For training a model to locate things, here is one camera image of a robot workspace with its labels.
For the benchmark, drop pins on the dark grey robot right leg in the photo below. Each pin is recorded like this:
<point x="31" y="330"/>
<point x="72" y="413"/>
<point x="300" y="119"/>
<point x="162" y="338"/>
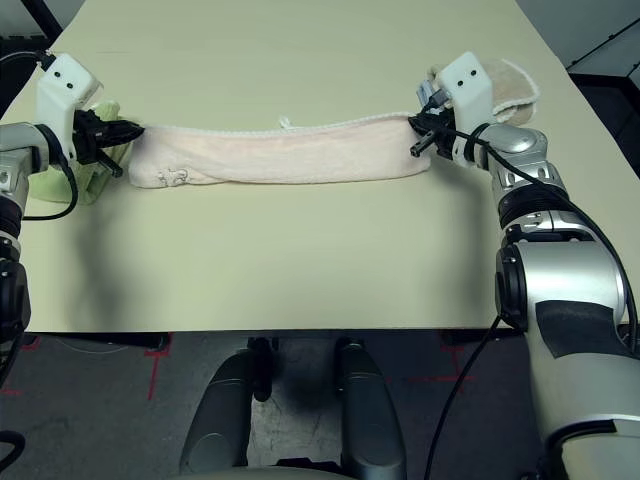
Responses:
<point x="370" y="415"/>

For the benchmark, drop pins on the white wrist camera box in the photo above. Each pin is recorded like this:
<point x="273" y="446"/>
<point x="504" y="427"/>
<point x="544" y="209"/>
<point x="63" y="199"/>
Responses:
<point x="65" y="85"/>
<point x="467" y="80"/>

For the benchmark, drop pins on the pink fluffy towel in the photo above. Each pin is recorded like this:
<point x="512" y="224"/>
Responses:
<point x="300" y="160"/>

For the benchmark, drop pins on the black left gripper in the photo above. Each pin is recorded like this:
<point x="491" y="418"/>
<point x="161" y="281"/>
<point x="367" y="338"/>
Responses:
<point x="90" y="135"/>

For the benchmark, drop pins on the dark grey robot left leg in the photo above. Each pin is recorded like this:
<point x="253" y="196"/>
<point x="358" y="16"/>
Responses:
<point x="215" y="415"/>

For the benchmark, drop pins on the beige folded towel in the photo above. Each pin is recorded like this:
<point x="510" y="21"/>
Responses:
<point x="510" y="80"/>

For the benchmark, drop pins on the light blue folded towel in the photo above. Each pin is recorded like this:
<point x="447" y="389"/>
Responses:
<point x="424" y="92"/>

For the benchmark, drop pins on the grey robot torso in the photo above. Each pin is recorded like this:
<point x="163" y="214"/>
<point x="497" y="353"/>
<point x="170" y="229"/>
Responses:
<point x="260" y="472"/>

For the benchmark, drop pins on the wooden side table black frame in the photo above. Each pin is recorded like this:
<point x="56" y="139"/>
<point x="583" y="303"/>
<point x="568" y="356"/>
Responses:
<point x="50" y="12"/>

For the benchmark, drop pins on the green folded towel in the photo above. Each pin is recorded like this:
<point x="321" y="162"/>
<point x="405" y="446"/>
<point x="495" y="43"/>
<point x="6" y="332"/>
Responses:
<point x="50" y="187"/>

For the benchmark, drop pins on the dark grey robot leg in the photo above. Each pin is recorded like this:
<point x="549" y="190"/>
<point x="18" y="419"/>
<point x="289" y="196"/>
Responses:
<point x="370" y="415"/>
<point x="215" y="415"/>

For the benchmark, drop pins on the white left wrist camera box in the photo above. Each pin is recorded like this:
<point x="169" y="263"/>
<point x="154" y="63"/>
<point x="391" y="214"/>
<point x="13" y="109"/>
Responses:
<point x="65" y="85"/>

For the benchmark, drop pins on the black tripod bar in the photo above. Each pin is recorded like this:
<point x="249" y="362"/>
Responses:
<point x="613" y="36"/>

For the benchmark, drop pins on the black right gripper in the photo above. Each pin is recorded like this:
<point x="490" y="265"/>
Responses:
<point x="445" y="142"/>

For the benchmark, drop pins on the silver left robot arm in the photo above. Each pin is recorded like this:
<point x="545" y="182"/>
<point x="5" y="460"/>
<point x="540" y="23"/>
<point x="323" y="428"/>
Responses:
<point x="20" y="145"/>

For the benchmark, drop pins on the red floor tape cross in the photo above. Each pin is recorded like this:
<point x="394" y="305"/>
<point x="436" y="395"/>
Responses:
<point x="440" y="379"/>
<point x="157" y="353"/>

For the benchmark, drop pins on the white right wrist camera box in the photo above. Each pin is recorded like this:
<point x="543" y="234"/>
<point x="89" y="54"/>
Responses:
<point x="467" y="80"/>

